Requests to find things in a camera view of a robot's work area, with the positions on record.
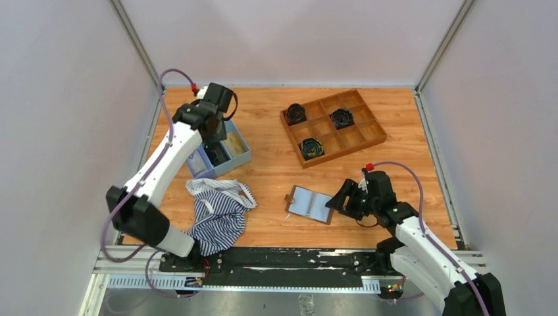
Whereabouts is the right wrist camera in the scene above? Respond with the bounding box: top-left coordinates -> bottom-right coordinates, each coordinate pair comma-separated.
358,163 -> 374,192

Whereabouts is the brown leather card holder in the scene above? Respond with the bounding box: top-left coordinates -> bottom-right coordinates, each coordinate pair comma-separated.
284,185 -> 333,225

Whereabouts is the blue three-compartment organizer box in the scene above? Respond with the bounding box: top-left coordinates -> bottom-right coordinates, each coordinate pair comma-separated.
185,120 -> 251,179

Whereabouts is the black rolled belt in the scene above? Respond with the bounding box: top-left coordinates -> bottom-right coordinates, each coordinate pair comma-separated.
284,103 -> 307,126
299,138 -> 325,161
329,109 -> 355,130

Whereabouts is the black rolled belt centre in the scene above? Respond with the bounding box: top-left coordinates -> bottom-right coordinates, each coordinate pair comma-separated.
329,109 -> 355,130

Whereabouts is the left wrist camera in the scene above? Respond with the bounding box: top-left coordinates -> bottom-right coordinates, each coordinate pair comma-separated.
190,83 -> 209,99

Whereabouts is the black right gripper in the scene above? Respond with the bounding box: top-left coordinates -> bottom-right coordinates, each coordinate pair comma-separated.
326,178 -> 380,221

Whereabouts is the black rolled belt front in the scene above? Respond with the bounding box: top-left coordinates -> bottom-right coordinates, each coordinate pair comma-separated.
299,138 -> 325,161

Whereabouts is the wooden nine-compartment tray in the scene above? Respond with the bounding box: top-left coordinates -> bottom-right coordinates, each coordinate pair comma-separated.
280,89 -> 388,169

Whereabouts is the yellow card in organizer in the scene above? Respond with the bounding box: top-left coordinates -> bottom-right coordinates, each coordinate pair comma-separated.
223,132 -> 246,158

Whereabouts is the black rolled belt back left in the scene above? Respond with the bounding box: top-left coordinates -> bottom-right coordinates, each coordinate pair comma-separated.
284,103 -> 307,126

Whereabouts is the aluminium front rail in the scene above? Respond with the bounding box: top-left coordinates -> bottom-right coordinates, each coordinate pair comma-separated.
87,244 -> 485,294

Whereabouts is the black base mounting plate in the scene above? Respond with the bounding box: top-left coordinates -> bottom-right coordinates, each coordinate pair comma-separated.
157,247 -> 403,289

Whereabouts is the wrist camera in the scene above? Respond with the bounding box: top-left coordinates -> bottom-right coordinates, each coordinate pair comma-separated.
358,163 -> 374,192
190,83 -> 209,99

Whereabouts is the blue white striped cloth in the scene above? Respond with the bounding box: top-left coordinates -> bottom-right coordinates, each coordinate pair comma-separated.
186,178 -> 257,257

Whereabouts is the black card in organizer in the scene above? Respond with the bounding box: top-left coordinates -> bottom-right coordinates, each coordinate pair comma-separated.
204,142 -> 230,167

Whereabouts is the white card in organizer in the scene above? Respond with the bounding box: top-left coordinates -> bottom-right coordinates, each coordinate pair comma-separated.
186,151 -> 208,178

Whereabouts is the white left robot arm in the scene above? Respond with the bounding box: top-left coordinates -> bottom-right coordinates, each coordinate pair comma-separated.
106,82 -> 238,272

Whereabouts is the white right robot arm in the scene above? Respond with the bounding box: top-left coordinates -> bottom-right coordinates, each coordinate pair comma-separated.
326,171 -> 507,315

